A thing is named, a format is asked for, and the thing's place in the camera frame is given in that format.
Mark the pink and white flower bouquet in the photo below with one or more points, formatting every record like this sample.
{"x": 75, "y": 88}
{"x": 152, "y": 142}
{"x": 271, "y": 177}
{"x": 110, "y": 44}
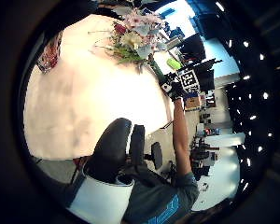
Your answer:
{"x": 137, "y": 39}

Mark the black monitor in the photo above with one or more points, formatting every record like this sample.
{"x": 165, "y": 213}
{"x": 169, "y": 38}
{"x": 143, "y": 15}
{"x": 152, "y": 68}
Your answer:
{"x": 206, "y": 76}

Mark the brown cardboard box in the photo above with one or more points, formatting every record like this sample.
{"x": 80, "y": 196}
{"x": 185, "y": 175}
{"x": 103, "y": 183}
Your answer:
{"x": 193, "y": 102}

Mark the black office chair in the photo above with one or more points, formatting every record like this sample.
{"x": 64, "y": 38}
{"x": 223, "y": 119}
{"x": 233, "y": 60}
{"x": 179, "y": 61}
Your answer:
{"x": 137, "y": 144}

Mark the the person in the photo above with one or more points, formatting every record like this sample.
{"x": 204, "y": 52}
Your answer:
{"x": 158, "y": 199}

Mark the white background table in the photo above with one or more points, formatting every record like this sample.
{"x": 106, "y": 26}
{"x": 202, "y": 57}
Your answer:
{"x": 224, "y": 139}

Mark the green object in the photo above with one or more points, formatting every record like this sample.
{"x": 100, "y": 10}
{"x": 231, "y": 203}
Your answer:
{"x": 173, "y": 63}

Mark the white cube with black markers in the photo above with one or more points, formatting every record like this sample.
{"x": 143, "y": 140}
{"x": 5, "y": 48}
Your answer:
{"x": 189, "y": 80}

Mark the row of ceiling lamps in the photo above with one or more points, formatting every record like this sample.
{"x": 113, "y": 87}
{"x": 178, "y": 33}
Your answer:
{"x": 250, "y": 77}

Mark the black high-backed chair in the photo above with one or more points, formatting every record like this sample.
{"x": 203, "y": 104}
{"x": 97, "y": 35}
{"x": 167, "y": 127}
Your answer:
{"x": 193, "y": 47}

